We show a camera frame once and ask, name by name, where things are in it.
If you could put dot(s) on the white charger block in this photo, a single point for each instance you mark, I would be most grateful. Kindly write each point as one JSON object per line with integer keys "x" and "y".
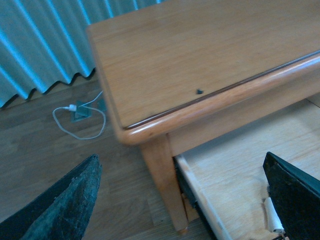
{"x": 274, "y": 224}

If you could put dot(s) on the grey pleated curtain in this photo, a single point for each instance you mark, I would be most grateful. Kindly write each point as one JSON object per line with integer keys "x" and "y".
{"x": 43, "y": 42}

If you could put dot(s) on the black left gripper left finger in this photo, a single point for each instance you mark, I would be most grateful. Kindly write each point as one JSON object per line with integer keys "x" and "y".
{"x": 63, "y": 211}

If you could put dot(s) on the white wall plug adapter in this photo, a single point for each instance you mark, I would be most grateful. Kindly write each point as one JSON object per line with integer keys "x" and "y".
{"x": 70, "y": 108}

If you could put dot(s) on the closed metal floor plate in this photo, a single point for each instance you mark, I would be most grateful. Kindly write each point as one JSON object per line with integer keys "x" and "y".
{"x": 101, "y": 105}

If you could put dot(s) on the light wooden nightstand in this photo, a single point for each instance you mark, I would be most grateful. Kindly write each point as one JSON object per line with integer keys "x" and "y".
{"x": 250, "y": 57}

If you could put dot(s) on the open metal floor socket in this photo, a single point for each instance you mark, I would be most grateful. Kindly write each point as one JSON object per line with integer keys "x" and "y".
{"x": 80, "y": 112}

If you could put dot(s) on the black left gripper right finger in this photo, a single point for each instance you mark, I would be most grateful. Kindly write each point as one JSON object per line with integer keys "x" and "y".
{"x": 295, "y": 196}

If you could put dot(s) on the wooden drawer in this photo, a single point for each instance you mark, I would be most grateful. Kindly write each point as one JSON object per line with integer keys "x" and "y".
{"x": 227, "y": 178}

